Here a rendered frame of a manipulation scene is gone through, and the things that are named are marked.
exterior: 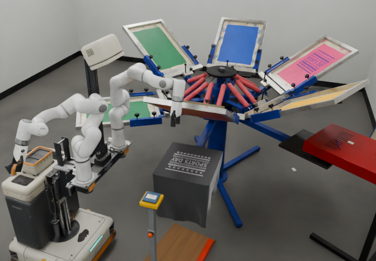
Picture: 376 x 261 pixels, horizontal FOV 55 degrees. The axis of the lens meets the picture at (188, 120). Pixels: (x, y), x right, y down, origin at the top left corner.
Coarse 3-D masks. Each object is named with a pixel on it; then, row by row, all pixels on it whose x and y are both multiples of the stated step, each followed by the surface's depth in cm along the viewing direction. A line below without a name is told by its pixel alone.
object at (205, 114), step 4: (196, 112) 267; (200, 112) 260; (204, 112) 252; (208, 112) 246; (204, 116) 300; (208, 116) 290; (212, 116) 281; (216, 116) 273; (220, 116) 264; (224, 120) 305; (228, 120) 296
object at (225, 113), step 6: (150, 102) 249; (156, 102) 248; (162, 102) 247; (168, 102) 246; (162, 108) 293; (186, 108) 245; (192, 108) 242; (198, 108) 241; (204, 108) 240; (210, 108) 239; (216, 108) 238; (222, 108) 237; (222, 114) 238; (228, 114) 250
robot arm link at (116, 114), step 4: (112, 108) 257; (116, 108) 257; (120, 108) 259; (124, 108) 261; (112, 112) 254; (116, 112) 255; (120, 112) 257; (124, 112) 261; (112, 116) 255; (116, 116) 255; (120, 116) 257; (112, 120) 257; (116, 120) 257; (120, 120) 258; (112, 124) 260; (116, 124) 259; (120, 124) 260; (112, 128) 262; (116, 128) 261; (120, 128) 262
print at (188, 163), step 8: (176, 152) 299; (176, 160) 289; (184, 160) 289; (192, 160) 289; (200, 160) 290; (208, 160) 290; (168, 168) 280; (176, 168) 280; (184, 168) 280; (192, 168) 280; (200, 168) 280; (200, 176) 272
